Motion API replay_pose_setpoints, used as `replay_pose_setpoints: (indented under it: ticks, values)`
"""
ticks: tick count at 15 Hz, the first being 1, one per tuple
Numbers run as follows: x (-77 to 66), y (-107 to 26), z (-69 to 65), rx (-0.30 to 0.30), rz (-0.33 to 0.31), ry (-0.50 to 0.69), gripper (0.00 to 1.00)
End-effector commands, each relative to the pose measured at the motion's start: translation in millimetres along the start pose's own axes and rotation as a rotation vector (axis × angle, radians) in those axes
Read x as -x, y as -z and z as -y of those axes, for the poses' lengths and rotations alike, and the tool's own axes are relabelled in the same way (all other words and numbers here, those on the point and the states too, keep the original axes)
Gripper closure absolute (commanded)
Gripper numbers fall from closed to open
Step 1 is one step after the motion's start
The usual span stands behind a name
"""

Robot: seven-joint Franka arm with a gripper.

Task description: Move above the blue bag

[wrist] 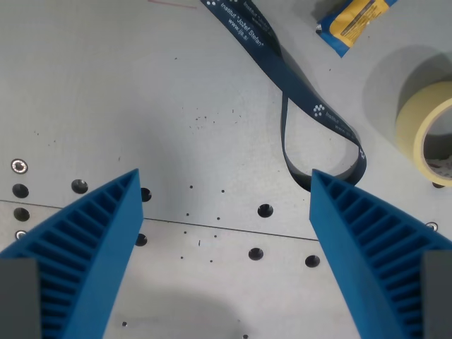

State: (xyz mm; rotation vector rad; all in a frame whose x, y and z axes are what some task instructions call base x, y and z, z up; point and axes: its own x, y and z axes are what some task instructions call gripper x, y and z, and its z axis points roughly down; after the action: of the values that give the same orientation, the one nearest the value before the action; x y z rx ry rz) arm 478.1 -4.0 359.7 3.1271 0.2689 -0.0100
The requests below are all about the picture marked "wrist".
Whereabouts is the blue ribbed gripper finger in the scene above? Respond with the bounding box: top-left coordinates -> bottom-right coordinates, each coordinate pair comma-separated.
309,168 -> 452,339
0,168 -> 145,339

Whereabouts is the blue and yellow snack bag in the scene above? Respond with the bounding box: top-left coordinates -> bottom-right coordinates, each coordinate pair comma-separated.
315,0 -> 399,59

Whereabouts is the dark blue printed lanyard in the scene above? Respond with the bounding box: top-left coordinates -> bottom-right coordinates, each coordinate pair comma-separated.
199,0 -> 368,192

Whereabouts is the cream masking tape roll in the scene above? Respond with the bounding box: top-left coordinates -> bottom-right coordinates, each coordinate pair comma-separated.
394,81 -> 452,187

